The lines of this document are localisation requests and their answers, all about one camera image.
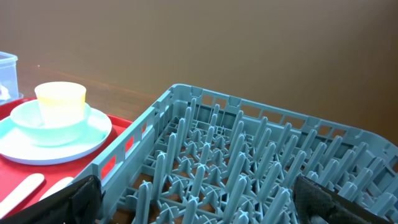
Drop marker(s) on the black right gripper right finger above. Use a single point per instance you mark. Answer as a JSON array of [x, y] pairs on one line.
[[314, 200]]

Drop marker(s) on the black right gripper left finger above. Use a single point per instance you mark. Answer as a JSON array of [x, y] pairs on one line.
[[79, 203]]

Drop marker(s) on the grey dishwasher rack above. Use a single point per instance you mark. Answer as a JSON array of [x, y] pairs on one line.
[[199, 156]]

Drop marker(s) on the white plastic spoon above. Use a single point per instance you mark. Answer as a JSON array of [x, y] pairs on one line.
[[61, 184]]

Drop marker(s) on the white plastic fork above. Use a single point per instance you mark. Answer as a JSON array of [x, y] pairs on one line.
[[21, 192]]

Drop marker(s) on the red plastic tray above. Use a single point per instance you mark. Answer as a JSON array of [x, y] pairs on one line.
[[12, 173]]

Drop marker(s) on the light blue plate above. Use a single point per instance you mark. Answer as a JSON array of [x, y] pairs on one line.
[[17, 148]]

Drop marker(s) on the yellow plastic cup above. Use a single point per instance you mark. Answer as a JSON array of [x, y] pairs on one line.
[[61, 103]]

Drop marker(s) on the light blue bowl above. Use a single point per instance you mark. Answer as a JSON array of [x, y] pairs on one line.
[[58, 130]]

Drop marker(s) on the clear plastic bin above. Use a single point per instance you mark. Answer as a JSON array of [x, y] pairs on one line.
[[8, 78]]

